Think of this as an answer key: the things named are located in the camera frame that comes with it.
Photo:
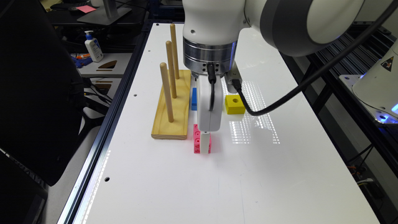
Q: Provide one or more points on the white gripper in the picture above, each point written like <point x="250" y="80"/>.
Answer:
<point x="208" y="121"/>

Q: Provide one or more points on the pink interlocking cube block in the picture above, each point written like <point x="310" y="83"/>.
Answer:
<point x="197" y="134"/>

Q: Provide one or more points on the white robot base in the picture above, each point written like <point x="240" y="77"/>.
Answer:
<point x="376" y="90"/>

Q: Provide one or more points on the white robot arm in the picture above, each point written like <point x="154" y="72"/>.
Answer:
<point x="211" y="31"/>

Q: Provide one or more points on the blue block with hole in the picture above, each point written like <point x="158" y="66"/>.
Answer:
<point x="194" y="99"/>

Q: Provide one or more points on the wooden peg base board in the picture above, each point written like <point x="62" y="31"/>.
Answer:
<point x="162" y="128"/>

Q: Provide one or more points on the yellow block with hole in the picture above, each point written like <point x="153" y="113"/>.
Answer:
<point x="234" y="104"/>

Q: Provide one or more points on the front wooden peg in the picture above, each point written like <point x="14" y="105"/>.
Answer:
<point x="167" y="93"/>

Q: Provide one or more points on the wooden peg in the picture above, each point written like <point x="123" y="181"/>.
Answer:
<point x="174" y="49"/>
<point x="171" y="69"/>
<point x="167" y="93"/>

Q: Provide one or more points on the middle wooden peg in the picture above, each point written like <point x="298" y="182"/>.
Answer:
<point x="171" y="69"/>

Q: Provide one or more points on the rear wooden peg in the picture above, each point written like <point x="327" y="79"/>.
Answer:
<point x="174" y="49"/>

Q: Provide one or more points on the blue glue gun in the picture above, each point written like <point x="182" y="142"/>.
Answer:
<point x="80" y="62"/>

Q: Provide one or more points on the white lotion pump bottle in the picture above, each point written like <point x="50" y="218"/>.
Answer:
<point x="93" y="47"/>

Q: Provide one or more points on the silver monitor stand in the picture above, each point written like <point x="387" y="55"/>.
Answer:
<point x="106" y="13"/>

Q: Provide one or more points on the black office chair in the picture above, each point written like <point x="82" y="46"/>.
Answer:
<point x="41" y="92"/>

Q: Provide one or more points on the pink sticky note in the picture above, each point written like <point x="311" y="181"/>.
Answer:
<point x="86" y="8"/>

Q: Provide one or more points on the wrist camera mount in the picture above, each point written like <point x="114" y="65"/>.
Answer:
<point x="230" y="76"/>

